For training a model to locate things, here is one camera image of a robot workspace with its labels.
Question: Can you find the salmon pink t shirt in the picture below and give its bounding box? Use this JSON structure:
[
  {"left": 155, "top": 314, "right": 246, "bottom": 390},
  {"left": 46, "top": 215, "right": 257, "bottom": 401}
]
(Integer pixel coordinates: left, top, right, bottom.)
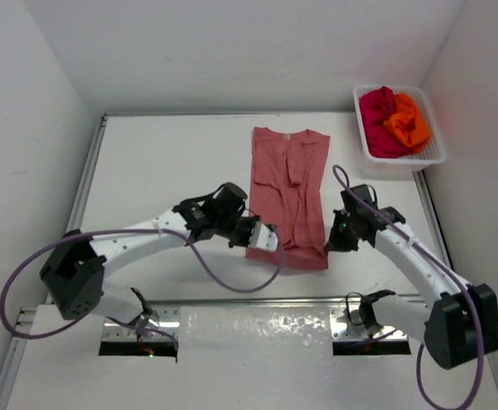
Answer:
[{"left": 249, "top": 127, "right": 331, "bottom": 271}]

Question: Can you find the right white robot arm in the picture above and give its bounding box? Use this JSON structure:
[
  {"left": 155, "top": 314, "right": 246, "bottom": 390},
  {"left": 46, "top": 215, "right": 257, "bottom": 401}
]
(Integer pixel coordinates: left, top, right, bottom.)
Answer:
[{"left": 325, "top": 184, "right": 498, "bottom": 369}]

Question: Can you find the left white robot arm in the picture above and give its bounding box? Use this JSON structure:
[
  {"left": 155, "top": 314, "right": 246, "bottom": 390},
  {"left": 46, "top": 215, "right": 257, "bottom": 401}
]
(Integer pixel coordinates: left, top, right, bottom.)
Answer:
[{"left": 40, "top": 182, "right": 278, "bottom": 323}]

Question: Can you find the white plastic basket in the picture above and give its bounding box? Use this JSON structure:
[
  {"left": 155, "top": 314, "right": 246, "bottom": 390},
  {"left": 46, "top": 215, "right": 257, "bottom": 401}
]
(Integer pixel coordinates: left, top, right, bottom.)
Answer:
[{"left": 353, "top": 85, "right": 447, "bottom": 173}]

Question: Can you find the orange crumpled t shirt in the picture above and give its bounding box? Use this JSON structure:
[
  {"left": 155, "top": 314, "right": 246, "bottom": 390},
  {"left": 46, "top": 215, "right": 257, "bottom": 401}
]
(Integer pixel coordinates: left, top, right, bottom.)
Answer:
[{"left": 384, "top": 93, "right": 431, "bottom": 154}]

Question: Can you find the magenta crumpled t shirt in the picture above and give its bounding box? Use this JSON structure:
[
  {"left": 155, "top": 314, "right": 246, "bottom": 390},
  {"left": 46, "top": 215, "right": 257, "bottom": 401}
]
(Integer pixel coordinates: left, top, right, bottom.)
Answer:
[{"left": 359, "top": 86, "right": 410, "bottom": 159}]

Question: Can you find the white foam front board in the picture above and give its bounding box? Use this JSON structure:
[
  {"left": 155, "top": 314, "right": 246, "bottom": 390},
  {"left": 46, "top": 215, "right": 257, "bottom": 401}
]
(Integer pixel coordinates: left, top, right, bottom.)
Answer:
[{"left": 8, "top": 306, "right": 476, "bottom": 409}]

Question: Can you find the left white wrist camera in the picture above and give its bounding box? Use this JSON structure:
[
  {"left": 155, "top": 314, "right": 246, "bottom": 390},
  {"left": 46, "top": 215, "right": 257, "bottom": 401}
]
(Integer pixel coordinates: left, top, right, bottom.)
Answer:
[{"left": 248, "top": 221, "right": 279, "bottom": 253}]

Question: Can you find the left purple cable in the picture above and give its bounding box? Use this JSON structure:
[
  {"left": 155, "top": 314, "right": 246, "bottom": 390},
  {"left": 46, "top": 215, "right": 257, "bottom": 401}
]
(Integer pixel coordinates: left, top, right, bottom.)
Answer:
[{"left": 0, "top": 225, "right": 286, "bottom": 351}]

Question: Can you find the purple cable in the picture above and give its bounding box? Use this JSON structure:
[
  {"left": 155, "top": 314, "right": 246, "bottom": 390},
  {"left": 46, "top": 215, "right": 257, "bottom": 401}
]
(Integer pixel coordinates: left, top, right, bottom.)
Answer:
[
  {"left": 0, "top": 225, "right": 286, "bottom": 351},
  {"left": 331, "top": 164, "right": 487, "bottom": 410}
]

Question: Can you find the black thin cable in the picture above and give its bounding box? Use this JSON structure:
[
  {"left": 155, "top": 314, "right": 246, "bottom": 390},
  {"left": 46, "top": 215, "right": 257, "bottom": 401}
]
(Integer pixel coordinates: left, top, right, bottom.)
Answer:
[{"left": 344, "top": 290, "right": 397, "bottom": 330}]

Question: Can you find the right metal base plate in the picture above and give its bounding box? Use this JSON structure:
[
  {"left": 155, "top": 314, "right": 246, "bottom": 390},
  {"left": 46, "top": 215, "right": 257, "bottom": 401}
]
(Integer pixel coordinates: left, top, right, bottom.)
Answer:
[{"left": 329, "top": 305, "right": 408, "bottom": 343}]

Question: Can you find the metal base plate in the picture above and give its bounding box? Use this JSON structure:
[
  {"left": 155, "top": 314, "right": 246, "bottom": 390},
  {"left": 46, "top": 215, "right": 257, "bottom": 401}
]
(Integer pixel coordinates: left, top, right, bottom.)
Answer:
[
  {"left": 329, "top": 305, "right": 408, "bottom": 343},
  {"left": 101, "top": 304, "right": 180, "bottom": 343}
]

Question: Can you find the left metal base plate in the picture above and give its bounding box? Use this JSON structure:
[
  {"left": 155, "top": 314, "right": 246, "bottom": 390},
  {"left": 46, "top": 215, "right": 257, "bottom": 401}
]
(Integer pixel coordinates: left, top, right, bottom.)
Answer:
[{"left": 101, "top": 304, "right": 180, "bottom": 343}]

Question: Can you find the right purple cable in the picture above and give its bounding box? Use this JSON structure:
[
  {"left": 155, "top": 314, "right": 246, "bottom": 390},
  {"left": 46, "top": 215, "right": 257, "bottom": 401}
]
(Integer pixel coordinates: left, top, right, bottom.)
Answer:
[{"left": 331, "top": 164, "right": 487, "bottom": 410}]

